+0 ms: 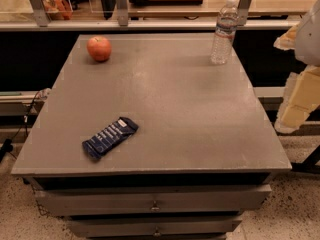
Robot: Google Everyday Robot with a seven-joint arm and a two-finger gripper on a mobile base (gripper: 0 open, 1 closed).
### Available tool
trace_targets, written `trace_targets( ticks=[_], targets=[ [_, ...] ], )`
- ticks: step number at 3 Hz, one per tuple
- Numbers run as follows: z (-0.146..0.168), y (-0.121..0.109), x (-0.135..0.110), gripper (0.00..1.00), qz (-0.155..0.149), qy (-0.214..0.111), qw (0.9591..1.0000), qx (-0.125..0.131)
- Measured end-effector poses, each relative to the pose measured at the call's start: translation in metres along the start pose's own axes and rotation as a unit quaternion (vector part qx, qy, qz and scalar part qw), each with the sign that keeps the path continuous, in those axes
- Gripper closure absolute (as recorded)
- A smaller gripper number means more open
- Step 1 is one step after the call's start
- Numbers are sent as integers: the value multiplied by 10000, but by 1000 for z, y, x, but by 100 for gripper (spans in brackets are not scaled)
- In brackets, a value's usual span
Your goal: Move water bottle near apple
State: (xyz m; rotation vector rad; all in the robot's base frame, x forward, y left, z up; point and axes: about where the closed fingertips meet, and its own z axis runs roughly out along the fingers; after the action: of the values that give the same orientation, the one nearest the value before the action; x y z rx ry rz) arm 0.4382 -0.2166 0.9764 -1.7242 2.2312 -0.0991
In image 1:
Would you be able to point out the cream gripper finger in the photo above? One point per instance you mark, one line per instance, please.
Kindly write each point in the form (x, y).
(287, 40)
(301, 97)

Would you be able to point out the clear plastic water bottle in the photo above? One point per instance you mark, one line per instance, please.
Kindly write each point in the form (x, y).
(225, 29)

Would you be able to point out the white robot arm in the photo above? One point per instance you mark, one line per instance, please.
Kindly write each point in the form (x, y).
(307, 42)

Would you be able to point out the red apple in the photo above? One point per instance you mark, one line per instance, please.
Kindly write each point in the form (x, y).
(99, 48)

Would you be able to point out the upper grey drawer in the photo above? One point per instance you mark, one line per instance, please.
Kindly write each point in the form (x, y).
(103, 201)

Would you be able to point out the grey drawer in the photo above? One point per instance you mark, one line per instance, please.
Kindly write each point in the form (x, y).
(103, 201)
(154, 226)

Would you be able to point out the lower grey drawer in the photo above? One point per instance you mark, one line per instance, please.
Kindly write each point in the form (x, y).
(154, 226)

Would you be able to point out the grey drawer cabinet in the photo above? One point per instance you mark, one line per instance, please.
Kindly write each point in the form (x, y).
(199, 124)

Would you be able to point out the blue snack bar wrapper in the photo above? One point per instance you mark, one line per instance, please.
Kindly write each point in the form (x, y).
(109, 137)

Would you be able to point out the orange plastic bag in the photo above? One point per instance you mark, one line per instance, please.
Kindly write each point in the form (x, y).
(58, 6)

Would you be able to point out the grey metal rail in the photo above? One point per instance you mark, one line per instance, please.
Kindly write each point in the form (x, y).
(144, 25)

